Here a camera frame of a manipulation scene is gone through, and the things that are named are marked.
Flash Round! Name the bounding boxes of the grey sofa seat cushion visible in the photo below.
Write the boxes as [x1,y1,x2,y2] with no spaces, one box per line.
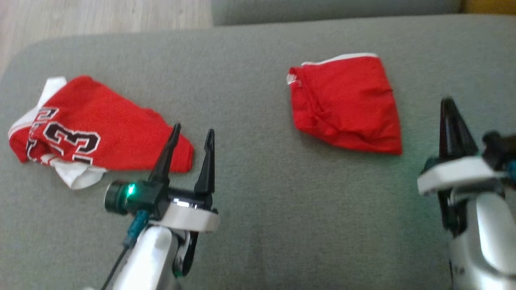
[0,14,516,290]

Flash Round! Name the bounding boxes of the red shorts with white trim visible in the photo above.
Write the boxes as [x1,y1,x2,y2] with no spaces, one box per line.
[287,53,403,156]

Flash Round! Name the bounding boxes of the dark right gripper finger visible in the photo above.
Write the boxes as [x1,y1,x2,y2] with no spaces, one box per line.
[439,97,457,160]
[447,98,479,160]

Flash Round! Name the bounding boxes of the red basketball jersey number 23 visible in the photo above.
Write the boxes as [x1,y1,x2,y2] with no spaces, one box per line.
[8,75,195,190]

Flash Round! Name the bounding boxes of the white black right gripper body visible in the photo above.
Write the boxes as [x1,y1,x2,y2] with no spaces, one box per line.
[417,155,509,197]

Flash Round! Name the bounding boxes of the mustard yellow upholstered furniture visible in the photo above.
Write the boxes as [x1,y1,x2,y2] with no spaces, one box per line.
[461,0,516,17]

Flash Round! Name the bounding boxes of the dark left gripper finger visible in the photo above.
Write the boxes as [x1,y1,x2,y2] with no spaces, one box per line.
[194,128,216,199]
[148,123,182,185]

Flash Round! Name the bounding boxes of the grey sofa cushion with seam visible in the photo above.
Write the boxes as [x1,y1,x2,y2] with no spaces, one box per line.
[210,0,462,27]

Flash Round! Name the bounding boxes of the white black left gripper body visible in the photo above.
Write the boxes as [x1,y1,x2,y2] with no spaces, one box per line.
[150,187,221,234]

